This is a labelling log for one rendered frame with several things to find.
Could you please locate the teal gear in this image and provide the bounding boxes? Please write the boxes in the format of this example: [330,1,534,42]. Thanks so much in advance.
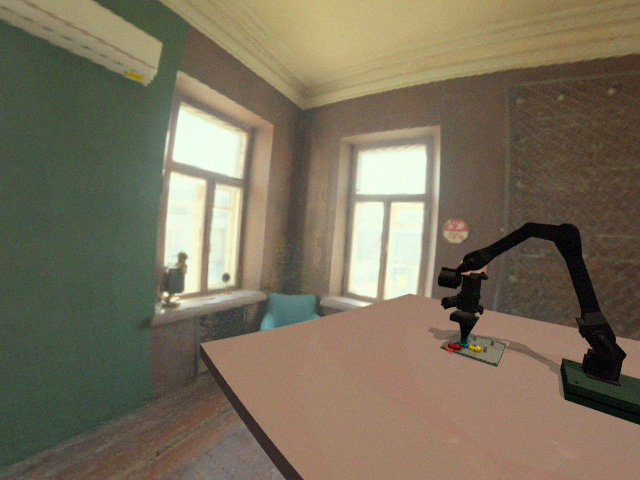
[457,335,469,349]

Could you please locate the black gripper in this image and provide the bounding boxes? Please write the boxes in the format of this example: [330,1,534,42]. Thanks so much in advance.
[449,290,484,340]

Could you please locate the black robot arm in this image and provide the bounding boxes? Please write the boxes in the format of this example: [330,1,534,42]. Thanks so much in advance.
[438,222,627,387]

